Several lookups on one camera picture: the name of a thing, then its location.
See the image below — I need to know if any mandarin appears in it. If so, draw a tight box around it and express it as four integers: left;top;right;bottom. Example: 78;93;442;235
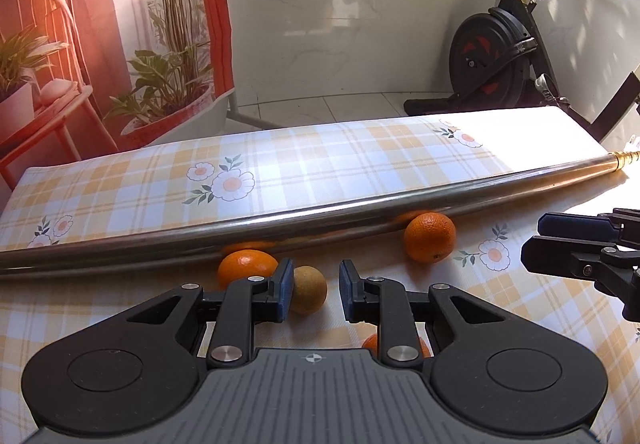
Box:
360;333;433;359
402;212;457;264
217;249;279;289

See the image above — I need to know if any brown kiwi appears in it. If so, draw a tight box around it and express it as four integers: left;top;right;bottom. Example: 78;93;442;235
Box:
291;265;328;315

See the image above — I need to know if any long metal pole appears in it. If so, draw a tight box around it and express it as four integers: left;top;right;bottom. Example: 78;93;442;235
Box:
1;151;639;281

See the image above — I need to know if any plaid floral tablecloth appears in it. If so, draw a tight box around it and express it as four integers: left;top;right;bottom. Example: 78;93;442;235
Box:
1;108;639;443

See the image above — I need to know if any black exercise bike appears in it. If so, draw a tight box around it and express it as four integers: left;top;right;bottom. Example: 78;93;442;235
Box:
404;0;639;141

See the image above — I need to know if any printed room backdrop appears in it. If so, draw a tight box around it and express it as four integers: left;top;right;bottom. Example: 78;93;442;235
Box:
1;0;234;193

